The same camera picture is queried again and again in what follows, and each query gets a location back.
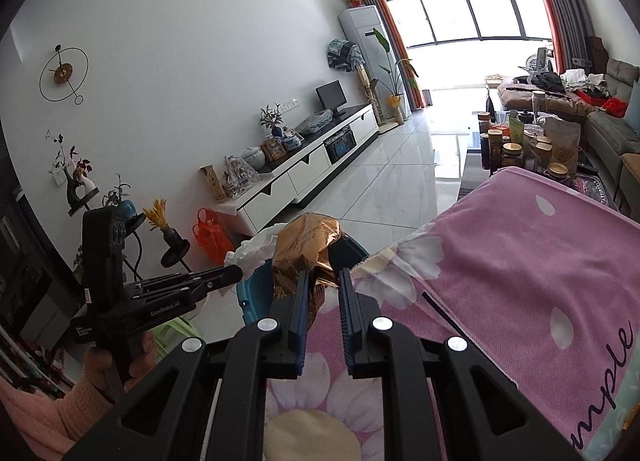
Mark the black blue-lit appliance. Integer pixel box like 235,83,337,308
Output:
324,126,357,162

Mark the pink floral blanket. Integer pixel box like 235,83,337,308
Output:
265,166,640,461

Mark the white exercise bike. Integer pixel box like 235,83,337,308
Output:
520,48,552,74

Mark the teal plastic bin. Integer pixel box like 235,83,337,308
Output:
239,233,371,329

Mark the group of glass jars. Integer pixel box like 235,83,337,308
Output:
477,91,583,187

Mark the brown ottoman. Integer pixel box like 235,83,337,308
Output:
497,86,601,117

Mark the plant in blue vase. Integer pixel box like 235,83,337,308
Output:
258,104,284,139

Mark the dark glass coffee table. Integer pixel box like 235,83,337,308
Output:
457,108,621,212

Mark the cloth-covered standing fan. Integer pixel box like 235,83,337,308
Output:
326,38,388,128

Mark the figurine vase with red flowers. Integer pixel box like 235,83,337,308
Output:
46,130,99,207

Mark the white floor air conditioner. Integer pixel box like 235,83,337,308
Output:
338,5,413,119

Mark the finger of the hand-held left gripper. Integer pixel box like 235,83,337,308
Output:
145,266,245,303
131,270,213,293

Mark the plastic-wrapped basket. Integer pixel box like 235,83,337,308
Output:
295,110,333,134

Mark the black monitor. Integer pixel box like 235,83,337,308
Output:
315,81,347,117

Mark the black metal plant stand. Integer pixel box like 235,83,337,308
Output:
67,191,193,292

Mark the person's left hand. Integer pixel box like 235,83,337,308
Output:
86,332,157,400

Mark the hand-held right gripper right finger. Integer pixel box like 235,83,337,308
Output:
337,267,583,461

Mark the model ship in clear case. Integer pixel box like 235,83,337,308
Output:
222,155,260,192

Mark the blue-grey cushion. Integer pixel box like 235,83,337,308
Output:
622,86,640,132

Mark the round black wall clock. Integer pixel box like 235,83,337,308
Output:
40,44,90,105

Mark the tall leafy potted plant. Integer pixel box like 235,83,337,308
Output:
372,27,420,122

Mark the white tissue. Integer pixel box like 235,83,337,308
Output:
224,224,286,287

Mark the black vase with yellow grass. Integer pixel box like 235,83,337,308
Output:
142,198,186,247

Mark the green plastic stool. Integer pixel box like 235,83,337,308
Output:
150,318,196,357

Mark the clear plastic tray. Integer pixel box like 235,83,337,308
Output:
570,174,608,204

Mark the orange grey curtain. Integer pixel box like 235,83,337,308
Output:
345,0,426,109
525,0,588,72

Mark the brown paper pouch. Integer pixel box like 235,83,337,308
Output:
542,116,582,164

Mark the gold foil wrapper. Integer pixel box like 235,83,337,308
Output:
272,212,348,333

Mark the grey-green sofa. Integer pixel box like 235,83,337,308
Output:
582,58,640,222

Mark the white TV cabinet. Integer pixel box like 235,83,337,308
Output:
212,104,379,234

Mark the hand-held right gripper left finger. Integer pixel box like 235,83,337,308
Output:
65,268,313,461

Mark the large window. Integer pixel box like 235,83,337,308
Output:
372,0,566,92

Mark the white ceramic lidded pot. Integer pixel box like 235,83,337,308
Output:
241,145,266,172

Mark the tall tan patterned box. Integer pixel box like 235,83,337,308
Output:
200,164,227,202

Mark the plant in blue pot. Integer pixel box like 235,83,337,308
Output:
102,172,138,224

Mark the dark shelf unit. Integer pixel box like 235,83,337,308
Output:
0,141,88,392

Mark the orange plastic bag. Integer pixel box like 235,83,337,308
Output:
192,208,235,262

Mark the pile of clothes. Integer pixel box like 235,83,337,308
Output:
515,68,608,92

